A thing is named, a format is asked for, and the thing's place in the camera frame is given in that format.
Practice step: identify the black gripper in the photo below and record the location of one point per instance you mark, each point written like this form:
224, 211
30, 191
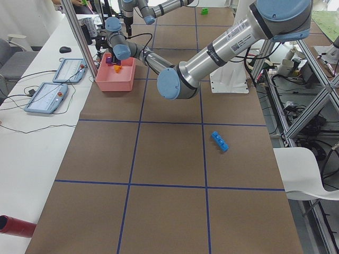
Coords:
128, 27
115, 60

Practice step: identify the orange toy block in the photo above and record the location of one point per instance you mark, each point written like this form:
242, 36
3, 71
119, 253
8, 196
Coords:
117, 68

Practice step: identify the green toy block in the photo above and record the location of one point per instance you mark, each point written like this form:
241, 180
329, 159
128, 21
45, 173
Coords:
204, 11

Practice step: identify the long blue toy block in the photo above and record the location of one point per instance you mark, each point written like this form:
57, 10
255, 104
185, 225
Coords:
220, 141

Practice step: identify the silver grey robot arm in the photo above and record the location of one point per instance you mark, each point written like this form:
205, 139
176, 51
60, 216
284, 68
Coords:
148, 13
278, 21

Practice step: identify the pink plastic box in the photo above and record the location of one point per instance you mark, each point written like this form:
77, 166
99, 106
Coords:
109, 79

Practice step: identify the upper teach pendant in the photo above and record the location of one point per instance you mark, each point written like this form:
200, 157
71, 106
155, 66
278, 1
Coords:
71, 70

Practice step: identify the teach pendant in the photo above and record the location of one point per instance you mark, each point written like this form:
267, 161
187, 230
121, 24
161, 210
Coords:
47, 98
71, 70

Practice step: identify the black computer mouse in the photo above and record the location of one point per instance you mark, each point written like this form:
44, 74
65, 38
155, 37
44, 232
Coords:
65, 49

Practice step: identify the lower teach pendant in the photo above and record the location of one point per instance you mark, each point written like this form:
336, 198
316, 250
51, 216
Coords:
47, 98

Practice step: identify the red cylinder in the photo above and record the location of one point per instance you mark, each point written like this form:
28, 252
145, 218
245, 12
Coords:
17, 227

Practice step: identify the white chair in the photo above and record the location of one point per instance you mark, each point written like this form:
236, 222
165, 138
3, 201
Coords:
300, 175

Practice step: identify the aluminium frame post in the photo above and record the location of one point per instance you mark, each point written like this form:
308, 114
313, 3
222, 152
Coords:
79, 36

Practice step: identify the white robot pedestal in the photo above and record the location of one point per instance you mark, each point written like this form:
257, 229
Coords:
231, 78

